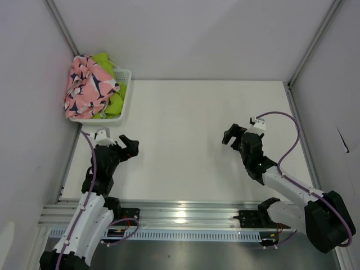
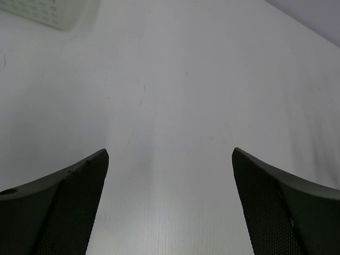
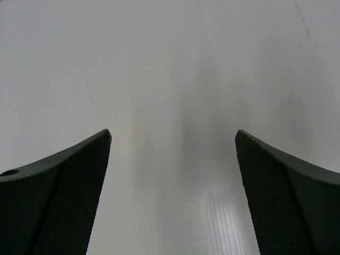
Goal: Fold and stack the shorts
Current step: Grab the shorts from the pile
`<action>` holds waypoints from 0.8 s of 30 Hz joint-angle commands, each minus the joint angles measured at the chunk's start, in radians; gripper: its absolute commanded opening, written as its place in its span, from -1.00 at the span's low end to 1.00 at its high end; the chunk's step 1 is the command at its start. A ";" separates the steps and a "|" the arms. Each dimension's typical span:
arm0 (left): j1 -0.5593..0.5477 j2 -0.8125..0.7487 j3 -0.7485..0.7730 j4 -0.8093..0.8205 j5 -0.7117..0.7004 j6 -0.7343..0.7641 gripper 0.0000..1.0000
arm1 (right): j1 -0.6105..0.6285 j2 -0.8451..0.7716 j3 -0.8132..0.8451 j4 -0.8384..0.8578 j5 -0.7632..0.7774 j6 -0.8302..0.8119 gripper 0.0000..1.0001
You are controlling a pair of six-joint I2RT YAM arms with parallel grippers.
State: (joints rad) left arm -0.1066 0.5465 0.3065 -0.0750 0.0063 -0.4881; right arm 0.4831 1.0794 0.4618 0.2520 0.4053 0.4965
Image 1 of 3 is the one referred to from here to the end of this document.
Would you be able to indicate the white slotted cable duct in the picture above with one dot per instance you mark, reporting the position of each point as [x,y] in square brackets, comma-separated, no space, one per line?
[238,235]

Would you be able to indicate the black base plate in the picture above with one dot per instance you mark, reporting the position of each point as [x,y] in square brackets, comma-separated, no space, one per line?
[256,219]
[127,213]

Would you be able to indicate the lime green shorts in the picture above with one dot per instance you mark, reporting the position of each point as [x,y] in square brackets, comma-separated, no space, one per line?
[114,106]

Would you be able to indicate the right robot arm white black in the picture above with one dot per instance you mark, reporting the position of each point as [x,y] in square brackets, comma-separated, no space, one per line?
[321,216]

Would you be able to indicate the aluminium frame post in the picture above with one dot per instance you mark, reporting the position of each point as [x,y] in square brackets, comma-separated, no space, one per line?
[316,40]
[59,22]

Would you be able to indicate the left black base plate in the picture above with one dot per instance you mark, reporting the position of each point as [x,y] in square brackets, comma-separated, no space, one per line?
[127,213]

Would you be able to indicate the left aluminium frame post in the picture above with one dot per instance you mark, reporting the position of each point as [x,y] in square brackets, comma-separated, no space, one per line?
[59,22]

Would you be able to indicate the aluminium mounting rail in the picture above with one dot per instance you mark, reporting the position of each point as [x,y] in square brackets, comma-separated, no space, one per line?
[163,215]

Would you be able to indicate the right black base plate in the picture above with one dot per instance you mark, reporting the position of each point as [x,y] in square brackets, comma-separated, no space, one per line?
[256,219]

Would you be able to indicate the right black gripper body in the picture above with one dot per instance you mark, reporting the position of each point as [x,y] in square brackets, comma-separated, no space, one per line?
[246,161]

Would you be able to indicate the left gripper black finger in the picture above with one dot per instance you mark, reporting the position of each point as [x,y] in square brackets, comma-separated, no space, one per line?
[125,140]
[132,147]

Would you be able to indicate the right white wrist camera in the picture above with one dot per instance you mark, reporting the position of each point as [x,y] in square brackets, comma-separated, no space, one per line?
[257,126]

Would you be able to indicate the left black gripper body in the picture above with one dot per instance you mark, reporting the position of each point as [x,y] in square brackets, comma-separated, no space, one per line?
[116,153]

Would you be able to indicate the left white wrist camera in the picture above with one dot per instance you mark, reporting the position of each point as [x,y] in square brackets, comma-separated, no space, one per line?
[102,137]

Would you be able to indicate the pink shark print shorts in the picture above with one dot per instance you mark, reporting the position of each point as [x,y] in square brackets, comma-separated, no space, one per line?
[89,89]

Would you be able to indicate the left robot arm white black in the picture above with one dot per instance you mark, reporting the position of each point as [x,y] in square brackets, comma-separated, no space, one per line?
[96,210]

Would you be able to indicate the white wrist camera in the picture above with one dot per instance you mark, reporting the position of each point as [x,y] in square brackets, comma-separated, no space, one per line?
[257,126]
[102,137]

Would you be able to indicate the right aluminium frame post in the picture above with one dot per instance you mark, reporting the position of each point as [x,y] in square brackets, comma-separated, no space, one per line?
[316,40]

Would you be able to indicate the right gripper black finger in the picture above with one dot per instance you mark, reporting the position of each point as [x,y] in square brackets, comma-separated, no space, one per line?
[234,131]
[236,145]

